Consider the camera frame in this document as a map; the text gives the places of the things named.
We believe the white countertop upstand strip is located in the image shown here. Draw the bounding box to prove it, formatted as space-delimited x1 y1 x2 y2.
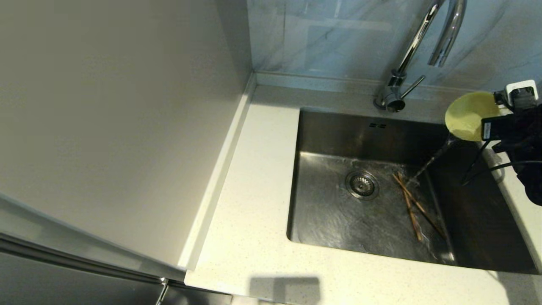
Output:
178 73 257 272

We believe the grey tall cabinet door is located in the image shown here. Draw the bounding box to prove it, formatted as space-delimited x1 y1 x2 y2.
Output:
0 181 189 281

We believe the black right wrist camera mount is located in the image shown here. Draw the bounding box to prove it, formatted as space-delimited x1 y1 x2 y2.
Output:
494 80 539 112

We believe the yellow-green plastic bowl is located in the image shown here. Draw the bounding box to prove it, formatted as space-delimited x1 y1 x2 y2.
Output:
445 91 502 142

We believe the glossy grey lower cabinet door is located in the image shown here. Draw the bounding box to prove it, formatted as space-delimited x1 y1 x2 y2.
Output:
0 241 232 305

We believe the brown wooden chopstick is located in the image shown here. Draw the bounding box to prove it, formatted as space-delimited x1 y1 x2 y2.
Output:
392 174 448 241
397 171 423 242

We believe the small chrome cabinet handle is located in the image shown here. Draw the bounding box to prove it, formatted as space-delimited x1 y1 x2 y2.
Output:
155 277 170 305

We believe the stainless steel sink basin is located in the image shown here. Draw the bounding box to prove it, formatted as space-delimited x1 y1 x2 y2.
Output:
286 108 539 274

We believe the chrome gooseneck kitchen faucet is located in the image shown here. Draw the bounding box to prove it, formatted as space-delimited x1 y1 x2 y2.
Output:
373 0 467 113

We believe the round metal drain strainer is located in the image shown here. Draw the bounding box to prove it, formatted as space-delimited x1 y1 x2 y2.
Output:
345 170 380 200

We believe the poured water stream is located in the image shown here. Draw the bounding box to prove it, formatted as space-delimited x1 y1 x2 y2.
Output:
406 135 459 188

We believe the silver cabinet trim strip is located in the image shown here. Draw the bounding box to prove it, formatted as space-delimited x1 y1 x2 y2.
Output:
0 229 166 284

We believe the beige tall cabinet side panel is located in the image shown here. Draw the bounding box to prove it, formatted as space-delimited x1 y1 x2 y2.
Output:
0 0 254 269

